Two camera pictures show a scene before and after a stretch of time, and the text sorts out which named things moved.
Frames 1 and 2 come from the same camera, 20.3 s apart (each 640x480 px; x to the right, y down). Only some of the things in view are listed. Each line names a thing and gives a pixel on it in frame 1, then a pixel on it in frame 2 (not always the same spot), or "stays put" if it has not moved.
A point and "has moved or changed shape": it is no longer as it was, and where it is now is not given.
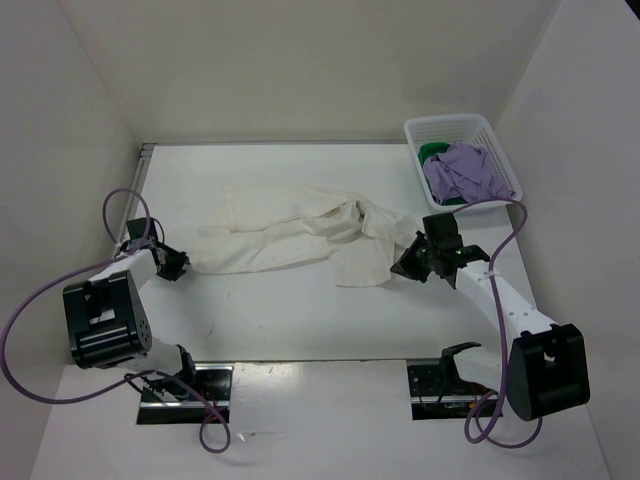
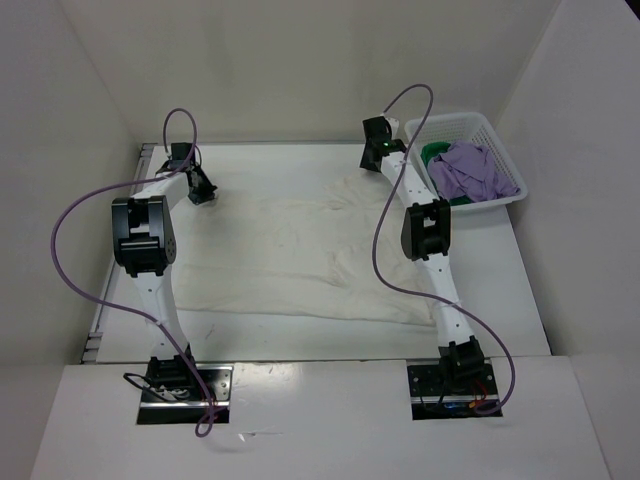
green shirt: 429,149 stays put
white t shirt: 269,225 has moved or changed shape
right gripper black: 405,265 → 364,159
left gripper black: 174,272 → 207,193
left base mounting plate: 212,381 stays put
